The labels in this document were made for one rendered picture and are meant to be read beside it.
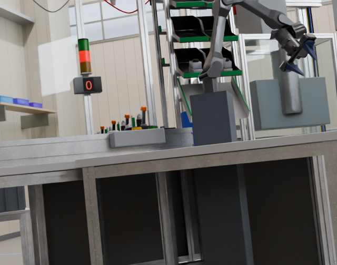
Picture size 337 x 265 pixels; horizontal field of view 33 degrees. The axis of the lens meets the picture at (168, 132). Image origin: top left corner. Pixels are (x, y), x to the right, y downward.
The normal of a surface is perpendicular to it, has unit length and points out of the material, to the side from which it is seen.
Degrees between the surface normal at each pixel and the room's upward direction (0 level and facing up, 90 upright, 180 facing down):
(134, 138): 90
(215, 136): 90
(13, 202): 90
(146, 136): 90
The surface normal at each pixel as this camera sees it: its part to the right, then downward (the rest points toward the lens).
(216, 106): -0.27, -0.04
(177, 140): 0.35, -0.10
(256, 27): -0.93, 0.07
